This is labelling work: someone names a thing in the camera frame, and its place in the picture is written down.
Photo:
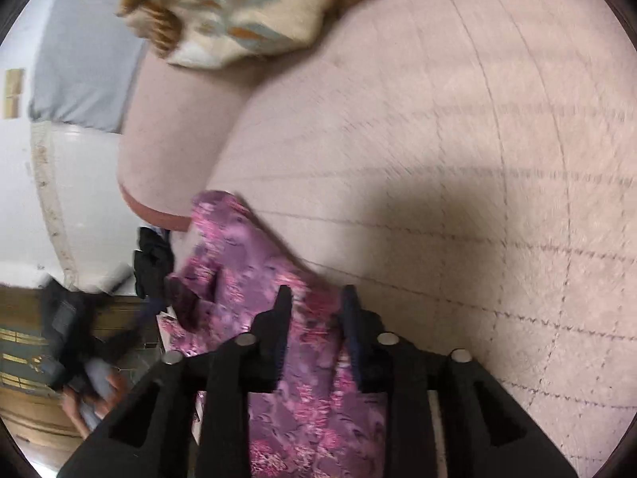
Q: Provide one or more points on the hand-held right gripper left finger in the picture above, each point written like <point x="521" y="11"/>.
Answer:
<point x="284" y="311"/>

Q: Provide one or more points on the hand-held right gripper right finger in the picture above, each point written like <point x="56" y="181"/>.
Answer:
<point x="350" y="318"/>

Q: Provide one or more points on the purple floral small garment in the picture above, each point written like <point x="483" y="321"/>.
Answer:
<point x="308" y="408"/>

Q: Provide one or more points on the person's left hand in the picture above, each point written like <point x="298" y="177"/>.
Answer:
<point x="107" y="398"/>

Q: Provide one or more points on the brown wooden cabinet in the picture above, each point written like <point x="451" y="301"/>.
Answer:
<point x="25" y="408"/>

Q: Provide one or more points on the black cloth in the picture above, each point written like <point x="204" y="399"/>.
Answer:
<point x="152" y="264"/>

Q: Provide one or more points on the pink quilted bed cover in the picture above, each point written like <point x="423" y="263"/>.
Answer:
<point x="423" y="159"/>

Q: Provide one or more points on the grey pillow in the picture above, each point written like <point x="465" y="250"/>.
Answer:
<point x="84" y="69"/>

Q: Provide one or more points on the cream leaf-patterned pillow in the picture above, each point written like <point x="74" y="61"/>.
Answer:
<point x="234" y="10"/>

